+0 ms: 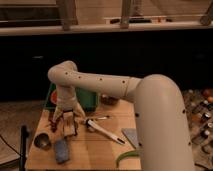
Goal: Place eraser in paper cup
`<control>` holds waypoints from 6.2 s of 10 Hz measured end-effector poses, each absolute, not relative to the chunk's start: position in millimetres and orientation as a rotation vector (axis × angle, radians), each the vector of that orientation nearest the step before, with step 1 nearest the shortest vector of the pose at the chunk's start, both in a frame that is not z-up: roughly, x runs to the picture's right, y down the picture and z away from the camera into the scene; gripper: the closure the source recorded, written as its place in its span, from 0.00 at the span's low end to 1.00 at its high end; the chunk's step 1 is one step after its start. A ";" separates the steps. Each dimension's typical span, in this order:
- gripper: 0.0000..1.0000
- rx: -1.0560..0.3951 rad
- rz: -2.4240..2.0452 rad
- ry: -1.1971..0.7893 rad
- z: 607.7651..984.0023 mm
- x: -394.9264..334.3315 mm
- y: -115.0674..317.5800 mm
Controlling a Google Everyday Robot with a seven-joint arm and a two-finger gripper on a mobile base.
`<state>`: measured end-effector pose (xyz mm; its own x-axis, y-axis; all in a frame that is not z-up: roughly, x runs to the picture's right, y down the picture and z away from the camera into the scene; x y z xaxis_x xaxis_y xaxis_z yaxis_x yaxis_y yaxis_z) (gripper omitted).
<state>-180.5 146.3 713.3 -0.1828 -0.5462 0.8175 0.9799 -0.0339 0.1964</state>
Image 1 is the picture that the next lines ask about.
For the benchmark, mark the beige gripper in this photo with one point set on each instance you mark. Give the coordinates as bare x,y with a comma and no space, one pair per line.
63,105

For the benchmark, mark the silver thin pen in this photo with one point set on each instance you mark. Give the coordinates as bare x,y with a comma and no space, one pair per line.
98,118

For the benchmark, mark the blue grey eraser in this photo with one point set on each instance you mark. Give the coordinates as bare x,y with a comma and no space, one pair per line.
61,151

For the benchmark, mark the white pen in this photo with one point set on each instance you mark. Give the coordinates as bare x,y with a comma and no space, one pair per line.
95,126

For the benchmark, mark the black stand post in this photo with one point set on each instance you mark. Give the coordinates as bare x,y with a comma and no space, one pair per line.
23,142

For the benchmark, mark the grey flat card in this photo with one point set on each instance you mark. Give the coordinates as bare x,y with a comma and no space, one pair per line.
131,135

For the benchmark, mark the green box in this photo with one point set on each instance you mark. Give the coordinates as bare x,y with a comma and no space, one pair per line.
87,99

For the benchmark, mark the green curved object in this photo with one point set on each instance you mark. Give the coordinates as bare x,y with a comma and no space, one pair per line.
128,154

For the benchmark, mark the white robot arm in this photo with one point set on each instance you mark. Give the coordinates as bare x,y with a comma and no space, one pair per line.
160,115

